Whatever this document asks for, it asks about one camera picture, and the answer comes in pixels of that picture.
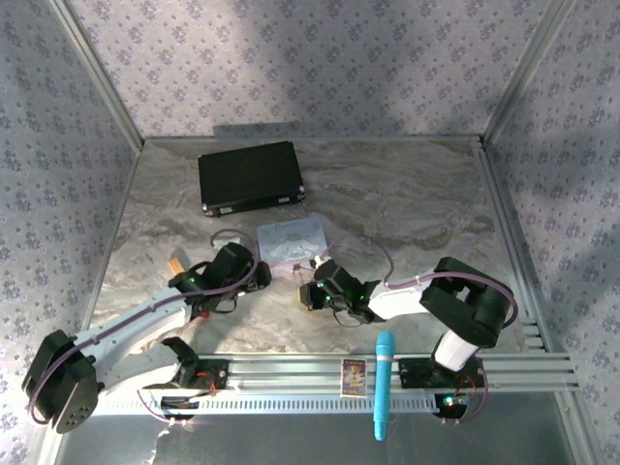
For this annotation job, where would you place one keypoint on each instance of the grey sheet metal panel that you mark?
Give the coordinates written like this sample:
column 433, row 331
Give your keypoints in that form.
column 290, row 441

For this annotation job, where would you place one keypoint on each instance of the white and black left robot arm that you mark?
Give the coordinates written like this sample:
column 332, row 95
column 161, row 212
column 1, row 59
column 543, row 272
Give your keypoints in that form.
column 135, row 315

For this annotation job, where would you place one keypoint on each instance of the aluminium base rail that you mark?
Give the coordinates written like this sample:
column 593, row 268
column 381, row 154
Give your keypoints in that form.
column 300, row 375

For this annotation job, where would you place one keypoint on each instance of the small wooden block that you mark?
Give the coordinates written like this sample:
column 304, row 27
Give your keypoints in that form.
column 175, row 265

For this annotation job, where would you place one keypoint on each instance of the black controller board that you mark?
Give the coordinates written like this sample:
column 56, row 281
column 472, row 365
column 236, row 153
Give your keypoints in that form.
column 450, row 404
column 176, row 404

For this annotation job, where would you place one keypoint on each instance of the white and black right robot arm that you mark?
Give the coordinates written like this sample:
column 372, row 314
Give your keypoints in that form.
column 402, row 295

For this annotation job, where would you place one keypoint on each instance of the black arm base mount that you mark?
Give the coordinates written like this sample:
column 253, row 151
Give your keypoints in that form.
column 220, row 375
column 412, row 373

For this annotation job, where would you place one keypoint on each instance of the blue marker pen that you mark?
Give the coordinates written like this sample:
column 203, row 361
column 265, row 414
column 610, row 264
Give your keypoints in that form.
column 384, row 378

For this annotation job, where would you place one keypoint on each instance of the colourful trading card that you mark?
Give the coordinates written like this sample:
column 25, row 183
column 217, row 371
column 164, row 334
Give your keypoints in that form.
column 353, row 378

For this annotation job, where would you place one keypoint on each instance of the light blue cartoon card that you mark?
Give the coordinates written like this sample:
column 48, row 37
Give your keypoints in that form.
column 290, row 239

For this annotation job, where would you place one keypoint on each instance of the aluminium side rail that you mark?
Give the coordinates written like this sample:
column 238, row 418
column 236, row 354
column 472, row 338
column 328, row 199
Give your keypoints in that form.
column 504, row 213

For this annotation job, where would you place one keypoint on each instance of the black hard case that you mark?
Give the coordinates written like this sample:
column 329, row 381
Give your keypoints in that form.
column 249, row 176

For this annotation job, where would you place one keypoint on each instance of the aluminium frame post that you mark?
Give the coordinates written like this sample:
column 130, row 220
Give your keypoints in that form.
column 525, row 68
column 97, row 72

